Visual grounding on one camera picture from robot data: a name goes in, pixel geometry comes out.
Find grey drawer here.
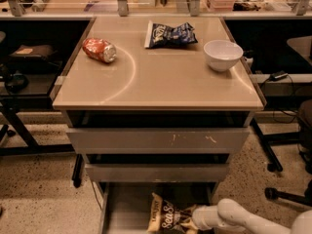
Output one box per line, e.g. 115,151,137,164
85,164,229,182
66,128,250,154

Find black office chair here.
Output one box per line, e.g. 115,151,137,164
262,99,312,206

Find black power adapter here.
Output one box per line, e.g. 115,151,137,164
269,70,288,81

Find white bowl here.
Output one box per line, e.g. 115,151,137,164
203,40,243,72

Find crushed red soda can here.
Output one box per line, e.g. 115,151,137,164
83,38,117,63

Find black bag on shelf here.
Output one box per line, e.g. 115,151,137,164
9,45,57,61

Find brown sea salt chip bag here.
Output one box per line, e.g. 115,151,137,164
147,193,198,234

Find top grey drawer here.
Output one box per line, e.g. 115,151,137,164
66,128,250,154

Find grey drawer cabinet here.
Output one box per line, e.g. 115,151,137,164
52,16,265,234

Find open bottom drawer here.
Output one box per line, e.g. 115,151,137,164
98,182,215,234

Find middle grey drawer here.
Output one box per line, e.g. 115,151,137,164
85,164,229,182

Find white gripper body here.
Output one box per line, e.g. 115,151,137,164
192,206,223,230

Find black headphones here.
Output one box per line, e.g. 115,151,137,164
4,73,28,93

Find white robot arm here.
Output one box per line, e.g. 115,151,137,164
192,198,312,234

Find blue chip bag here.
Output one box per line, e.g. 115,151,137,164
144,21,197,49

